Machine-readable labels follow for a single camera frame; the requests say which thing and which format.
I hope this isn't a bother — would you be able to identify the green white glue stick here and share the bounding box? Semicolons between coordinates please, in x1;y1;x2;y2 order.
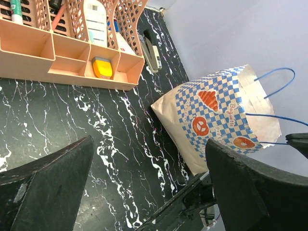
10;0;23;25

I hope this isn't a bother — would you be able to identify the white label bottle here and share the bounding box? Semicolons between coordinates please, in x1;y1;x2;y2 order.
83;0;107;47

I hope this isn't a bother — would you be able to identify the peach desk organizer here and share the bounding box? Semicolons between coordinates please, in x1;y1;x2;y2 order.
0;0;147;90

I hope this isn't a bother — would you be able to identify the red pen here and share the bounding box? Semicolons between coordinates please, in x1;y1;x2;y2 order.
51;4;66;31

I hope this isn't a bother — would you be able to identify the white small box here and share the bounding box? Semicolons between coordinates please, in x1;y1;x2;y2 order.
116;32;136;56

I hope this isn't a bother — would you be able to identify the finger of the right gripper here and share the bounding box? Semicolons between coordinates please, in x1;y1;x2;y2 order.
285;133;308;159

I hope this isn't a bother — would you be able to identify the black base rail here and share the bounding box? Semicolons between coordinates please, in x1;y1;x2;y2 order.
136;172;217;231

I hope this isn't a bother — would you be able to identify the checkered paper bag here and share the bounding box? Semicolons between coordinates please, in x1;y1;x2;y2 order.
151;64;281;175

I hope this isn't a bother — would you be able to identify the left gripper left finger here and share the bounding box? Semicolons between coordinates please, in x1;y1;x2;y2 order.
0;136;94;231

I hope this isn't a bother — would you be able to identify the black grey stapler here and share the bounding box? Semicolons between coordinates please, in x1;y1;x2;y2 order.
139;29;162;73

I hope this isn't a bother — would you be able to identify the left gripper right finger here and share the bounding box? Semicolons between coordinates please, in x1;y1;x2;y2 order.
205;139;308;231

